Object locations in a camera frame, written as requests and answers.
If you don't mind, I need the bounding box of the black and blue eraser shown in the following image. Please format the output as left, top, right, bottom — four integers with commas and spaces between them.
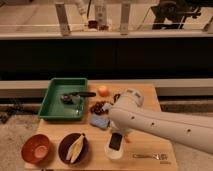
109, 133, 122, 151

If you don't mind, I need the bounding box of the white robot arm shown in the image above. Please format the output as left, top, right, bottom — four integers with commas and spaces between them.
109, 88, 213, 154

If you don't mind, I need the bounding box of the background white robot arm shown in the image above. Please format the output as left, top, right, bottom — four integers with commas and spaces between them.
74, 0, 109, 31

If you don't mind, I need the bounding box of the small metal cup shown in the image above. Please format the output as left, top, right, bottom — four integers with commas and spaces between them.
113, 93, 121, 103

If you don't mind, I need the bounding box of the white paper cup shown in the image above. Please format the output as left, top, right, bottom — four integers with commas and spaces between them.
104, 144, 124, 160

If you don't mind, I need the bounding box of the orange fruit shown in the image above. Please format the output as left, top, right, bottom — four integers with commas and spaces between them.
98, 86, 109, 97

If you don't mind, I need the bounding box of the grey plate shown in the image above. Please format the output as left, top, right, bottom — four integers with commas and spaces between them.
102, 103, 112, 127

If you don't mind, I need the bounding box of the dark grape bunch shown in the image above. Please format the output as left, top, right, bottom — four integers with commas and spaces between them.
90, 101, 105, 115

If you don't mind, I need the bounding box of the blue cloth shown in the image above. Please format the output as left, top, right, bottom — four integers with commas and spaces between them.
90, 114, 110, 130

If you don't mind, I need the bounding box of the green plastic tray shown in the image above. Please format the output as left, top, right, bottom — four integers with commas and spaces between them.
38, 78, 87, 121

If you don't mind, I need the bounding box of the pale corn husk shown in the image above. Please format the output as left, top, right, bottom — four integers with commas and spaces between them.
66, 134, 84, 163

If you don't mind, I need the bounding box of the dark brown bowl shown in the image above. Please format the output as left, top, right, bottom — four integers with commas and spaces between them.
58, 133, 89, 165

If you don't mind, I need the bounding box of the metal fork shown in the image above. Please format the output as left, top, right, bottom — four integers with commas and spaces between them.
132, 154, 168, 160

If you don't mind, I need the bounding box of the orange bowl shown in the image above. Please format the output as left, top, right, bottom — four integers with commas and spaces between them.
21, 134, 51, 164

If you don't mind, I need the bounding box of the background black machine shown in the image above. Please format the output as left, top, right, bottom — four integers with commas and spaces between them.
151, 0, 203, 30

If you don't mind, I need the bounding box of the black handled scoop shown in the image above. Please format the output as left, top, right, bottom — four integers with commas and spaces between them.
60, 92, 96, 104

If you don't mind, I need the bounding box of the right grey post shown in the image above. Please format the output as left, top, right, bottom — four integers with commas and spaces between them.
120, 1, 131, 35

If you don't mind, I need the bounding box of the grey post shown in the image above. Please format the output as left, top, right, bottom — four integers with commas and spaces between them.
55, 2, 70, 36
120, 1, 131, 35

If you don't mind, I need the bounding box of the left grey post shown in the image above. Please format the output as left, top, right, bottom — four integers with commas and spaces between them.
55, 2, 70, 36

